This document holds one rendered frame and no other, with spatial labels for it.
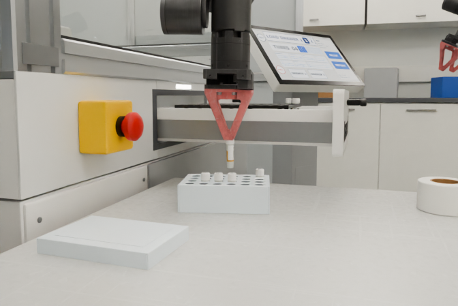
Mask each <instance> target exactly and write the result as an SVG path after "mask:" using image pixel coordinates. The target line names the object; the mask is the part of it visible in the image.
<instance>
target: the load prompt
mask: <svg viewBox="0 0 458 306"><path fill-rule="evenodd" d="M262 32H263V34H264V36H265V38H266V39H267V40H268V41H275V42H287V43H294V44H306V45H313V46H317V44H316V43H315V41H314V39H313V38H312V37H305V36H299V35H288V34H282V33H271V32H266V31H262Z"/></svg>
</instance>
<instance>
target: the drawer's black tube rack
mask: <svg viewBox="0 0 458 306"><path fill-rule="evenodd" d="M281 105H286V104H249V106H248V107H247V108H248V109H252V108H264V109H278V106H281ZM220 106H221V108H229V109H234V108H239V106H240V104H220ZM174 107H175V108H211V107H210V105H209V104H179V105H174Z"/></svg>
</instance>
